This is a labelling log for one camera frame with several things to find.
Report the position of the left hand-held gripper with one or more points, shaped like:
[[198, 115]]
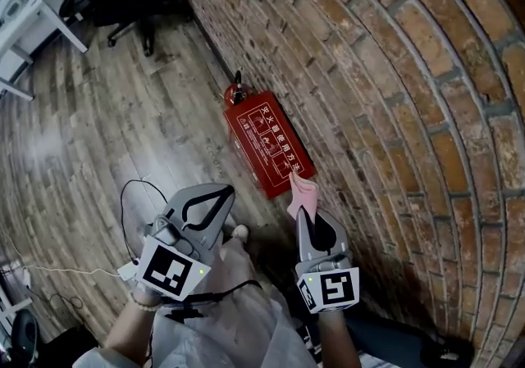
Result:
[[172, 268]]

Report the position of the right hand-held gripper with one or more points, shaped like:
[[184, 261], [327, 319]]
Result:
[[328, 286]]

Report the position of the pink cloth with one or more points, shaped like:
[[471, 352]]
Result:
[[304, 196]]

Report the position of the red fire extinguisher box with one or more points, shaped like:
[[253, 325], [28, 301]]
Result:
[[268, 143]]

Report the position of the person's left forearm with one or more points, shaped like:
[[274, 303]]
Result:
[[129, 329]]

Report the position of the person's right forearm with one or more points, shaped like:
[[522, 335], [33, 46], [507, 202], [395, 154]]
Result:
[[338, 342]]

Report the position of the red fire extinguisher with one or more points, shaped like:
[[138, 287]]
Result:
[[237, 92]]

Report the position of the person's white shoe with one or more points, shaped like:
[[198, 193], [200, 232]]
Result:
[[240, 233]]

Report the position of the white power adapter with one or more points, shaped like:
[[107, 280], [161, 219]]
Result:
[[128, 271]]

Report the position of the person's white garment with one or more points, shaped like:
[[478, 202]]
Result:
[[229, 329]]

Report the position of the person's black trouser leg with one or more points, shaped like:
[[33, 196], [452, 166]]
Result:
[[389, 342]]

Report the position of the person's black shoe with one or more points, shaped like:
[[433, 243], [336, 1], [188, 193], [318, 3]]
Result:
[[447, 350]]

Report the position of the black round device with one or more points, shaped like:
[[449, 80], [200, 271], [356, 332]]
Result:
[[24, 333]]

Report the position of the white desk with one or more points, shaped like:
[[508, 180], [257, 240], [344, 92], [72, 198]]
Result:
[[45, 10]]

